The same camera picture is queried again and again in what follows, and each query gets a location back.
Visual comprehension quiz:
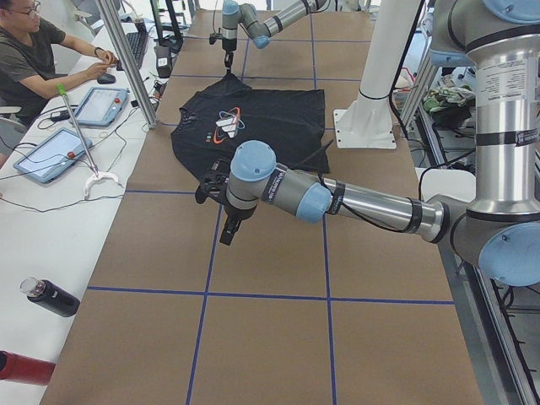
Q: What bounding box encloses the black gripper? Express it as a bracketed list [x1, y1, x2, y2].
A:
[222, 37, 236, 72]
[219, 203, 255, 246]

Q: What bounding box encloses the black printed t-shirt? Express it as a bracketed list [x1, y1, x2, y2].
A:
[171, 73, 330, 178]

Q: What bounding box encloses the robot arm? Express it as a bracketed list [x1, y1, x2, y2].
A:
[221, 1, 539, 286]
[218, 0, 328, 73]

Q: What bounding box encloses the black box with label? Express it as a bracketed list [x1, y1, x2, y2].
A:
[154, 46, 172, 78]

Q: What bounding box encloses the black keyboard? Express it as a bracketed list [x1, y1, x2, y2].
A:
[126, 31, 149, 68]

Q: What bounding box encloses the black computer mouse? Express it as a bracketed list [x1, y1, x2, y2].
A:
[96, 73, 116, 84]

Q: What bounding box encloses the blue teach pendant far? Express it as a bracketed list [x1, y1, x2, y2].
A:
[74, 87, 129, 127]

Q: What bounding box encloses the blue teach pendant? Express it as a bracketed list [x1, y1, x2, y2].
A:
[13, 128, 85, 184]
[74, 87, 129, 127]

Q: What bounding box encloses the metal rod green tip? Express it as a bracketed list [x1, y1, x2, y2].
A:
[57, 84, 99, 176]

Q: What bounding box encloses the blue teach pendant near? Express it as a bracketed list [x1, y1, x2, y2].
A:
[13, 128, 85, 184]

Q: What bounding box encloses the seated person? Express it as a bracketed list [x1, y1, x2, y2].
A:
[1, 1, 117, 126]

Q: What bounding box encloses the black water bottle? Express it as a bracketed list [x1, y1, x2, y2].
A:
[19, 277, 80, 317]

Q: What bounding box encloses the red bottle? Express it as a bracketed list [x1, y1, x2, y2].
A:
[1, 351, 56, 386]

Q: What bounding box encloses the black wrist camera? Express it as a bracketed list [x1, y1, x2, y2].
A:
[195, 159, 230, 206]

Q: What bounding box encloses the aluminium frame post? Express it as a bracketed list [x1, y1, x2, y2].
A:
[96, 0, 157, 129]

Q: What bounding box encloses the white curved bracket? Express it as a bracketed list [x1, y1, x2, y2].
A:
[83, 170, 122, 201]

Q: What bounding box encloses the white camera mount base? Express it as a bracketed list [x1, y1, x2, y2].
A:
[334, 0, 423, 149]

